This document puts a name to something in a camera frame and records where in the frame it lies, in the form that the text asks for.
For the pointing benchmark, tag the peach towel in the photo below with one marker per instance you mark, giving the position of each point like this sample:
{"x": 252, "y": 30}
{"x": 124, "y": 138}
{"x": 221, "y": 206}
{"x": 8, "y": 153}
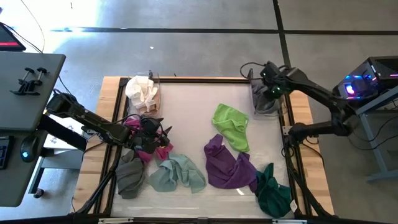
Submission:
{"x": 154, "y": 108}

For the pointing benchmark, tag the black clamp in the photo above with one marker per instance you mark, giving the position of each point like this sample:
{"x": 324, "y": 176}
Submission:
{"x": 42, "y": 70}
{"x": 29, "y": 70}

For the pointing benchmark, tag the black keyboard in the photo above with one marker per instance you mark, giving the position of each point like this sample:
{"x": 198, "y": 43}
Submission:
{"x": 4, "y": 152}

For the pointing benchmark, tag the lime green towel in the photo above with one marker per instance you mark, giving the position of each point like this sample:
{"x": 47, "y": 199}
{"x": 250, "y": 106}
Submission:
{"x": 231, "y": 124}

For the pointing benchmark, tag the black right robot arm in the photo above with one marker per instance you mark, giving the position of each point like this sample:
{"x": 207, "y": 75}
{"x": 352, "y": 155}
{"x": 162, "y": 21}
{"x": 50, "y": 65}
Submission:
{"x": 314, "y": 88}

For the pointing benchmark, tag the black computer mouse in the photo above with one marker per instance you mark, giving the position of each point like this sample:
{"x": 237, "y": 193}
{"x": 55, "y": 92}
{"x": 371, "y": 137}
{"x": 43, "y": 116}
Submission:
{"x": 29, "y": 149}

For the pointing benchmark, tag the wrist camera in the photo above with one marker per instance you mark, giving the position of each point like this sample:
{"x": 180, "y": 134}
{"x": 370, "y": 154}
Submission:
{"x": 149, "y": 126}
{"x": 270, "y": 71}

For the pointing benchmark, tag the grey side table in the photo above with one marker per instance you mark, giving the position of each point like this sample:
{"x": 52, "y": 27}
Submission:
{"x": 374, "y": 149}

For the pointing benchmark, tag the black computer tower with lights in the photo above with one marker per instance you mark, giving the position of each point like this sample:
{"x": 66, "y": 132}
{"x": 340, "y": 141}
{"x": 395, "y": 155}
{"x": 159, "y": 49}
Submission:
{"x": 379, "y": 71}

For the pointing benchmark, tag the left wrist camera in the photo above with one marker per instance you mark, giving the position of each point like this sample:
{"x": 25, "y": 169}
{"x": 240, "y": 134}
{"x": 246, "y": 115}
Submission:
{"x": 149, "y": 126}

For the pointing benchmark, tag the magenta towel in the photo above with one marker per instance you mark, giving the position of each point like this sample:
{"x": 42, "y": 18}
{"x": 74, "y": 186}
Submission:
{"x": 163, "y": 152}

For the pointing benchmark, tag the cream towel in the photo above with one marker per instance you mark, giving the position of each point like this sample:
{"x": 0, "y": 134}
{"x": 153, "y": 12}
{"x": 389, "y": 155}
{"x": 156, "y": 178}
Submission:
{"x": 141, "y": 90}

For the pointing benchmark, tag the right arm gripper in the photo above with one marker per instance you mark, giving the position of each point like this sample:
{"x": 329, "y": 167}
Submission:
{"x": 276, "y": 88}

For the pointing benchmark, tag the taupe textured towel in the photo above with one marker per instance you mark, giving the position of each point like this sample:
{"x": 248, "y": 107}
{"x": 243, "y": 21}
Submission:
{"x": 264, "y": 99}

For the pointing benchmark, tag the white box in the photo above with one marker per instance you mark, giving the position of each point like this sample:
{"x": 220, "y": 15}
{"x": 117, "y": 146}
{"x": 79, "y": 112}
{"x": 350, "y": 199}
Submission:
{"x": 60, "y": 141}

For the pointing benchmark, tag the black monitor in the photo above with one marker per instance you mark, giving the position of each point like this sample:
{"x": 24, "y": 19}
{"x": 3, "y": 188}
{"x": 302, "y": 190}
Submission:
{"x": 9, "y": 42}

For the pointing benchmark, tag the dark green towel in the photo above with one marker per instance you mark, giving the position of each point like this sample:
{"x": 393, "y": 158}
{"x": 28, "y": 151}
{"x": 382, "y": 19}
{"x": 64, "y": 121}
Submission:
{"x": 272, "y": 196}

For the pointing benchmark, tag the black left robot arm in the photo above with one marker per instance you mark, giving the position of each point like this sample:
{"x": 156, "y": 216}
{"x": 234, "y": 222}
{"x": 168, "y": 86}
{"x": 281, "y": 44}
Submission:
{"x": 93, "y": 123}

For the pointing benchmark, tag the grey desk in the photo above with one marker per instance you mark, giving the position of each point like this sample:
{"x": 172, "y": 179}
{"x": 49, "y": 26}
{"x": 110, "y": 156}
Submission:
{"x": 18, "y": 109}

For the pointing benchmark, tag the grey desk leg with caster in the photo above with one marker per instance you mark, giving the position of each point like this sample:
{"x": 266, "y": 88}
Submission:
{"x": 59, "y": 160}

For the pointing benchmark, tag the mint green towel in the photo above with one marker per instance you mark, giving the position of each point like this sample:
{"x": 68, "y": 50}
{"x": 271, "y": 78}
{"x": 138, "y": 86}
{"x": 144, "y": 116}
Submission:
{"x": 168, "y": 180}

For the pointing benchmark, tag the clear plastic basket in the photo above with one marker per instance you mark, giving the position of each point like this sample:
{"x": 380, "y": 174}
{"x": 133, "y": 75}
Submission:
{"x": 267, "y": 116}
{"x": 132, "y": 109}

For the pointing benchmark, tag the grey-green towel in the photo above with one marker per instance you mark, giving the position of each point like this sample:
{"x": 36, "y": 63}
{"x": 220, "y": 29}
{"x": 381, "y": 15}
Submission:
{"x": 130, "y": 177}

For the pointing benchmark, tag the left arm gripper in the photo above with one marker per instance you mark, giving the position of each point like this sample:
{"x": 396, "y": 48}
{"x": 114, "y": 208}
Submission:
{"x": 152, "y": 143}

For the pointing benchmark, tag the purple towel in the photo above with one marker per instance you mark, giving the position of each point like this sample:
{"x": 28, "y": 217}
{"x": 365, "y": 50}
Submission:
{"x": 224, "y": 168}

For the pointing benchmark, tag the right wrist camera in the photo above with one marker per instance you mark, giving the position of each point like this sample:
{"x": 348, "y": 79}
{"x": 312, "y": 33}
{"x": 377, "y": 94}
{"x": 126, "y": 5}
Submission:
{"x": 270, "y": 71}

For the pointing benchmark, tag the black table frame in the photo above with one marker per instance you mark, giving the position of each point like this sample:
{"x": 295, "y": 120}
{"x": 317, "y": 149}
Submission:
{"x": 202, "y": 80}

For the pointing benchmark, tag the silver metal bracket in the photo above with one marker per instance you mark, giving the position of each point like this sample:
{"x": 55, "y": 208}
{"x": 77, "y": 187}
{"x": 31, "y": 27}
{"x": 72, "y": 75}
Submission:
{"x": 289, "y": 221}
{"x": 115, "y": 220}

